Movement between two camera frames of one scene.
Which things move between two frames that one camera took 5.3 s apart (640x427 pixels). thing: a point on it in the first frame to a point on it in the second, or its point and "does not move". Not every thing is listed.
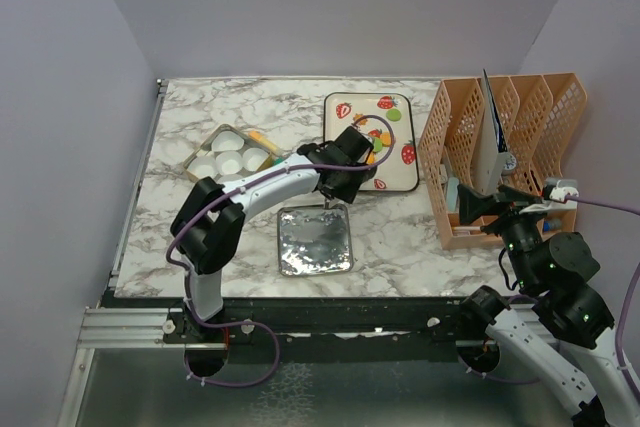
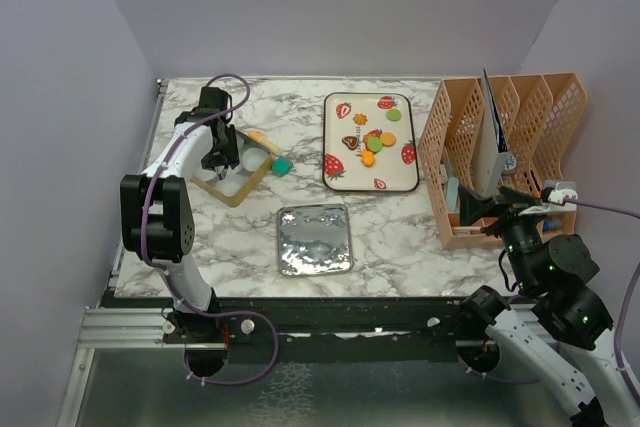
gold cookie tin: (227, 153) does not move
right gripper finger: (518, 197) does not move
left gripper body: (346, 188) to (224, 151)
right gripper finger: (473, 205) does not move
